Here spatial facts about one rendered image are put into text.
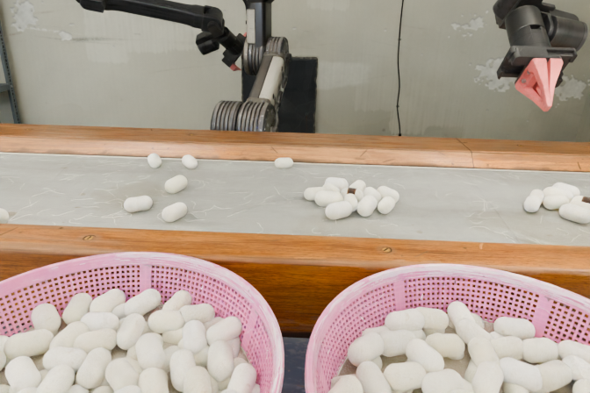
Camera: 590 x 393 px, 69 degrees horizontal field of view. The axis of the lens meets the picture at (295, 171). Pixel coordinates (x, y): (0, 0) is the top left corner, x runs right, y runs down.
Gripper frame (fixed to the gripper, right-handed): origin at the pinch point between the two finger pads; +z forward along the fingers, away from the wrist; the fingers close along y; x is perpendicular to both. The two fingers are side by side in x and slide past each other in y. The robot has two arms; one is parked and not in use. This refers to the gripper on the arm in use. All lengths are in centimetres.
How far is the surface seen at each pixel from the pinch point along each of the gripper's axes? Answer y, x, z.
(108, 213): -61, -3, 24
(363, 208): -28.7, -3.0, 21.1
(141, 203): -57, -4, 23
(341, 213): -31.4, -3.4, 22.1
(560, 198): -1.6, 0.1, 16.3
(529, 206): -6.2, -0.4, 18.1
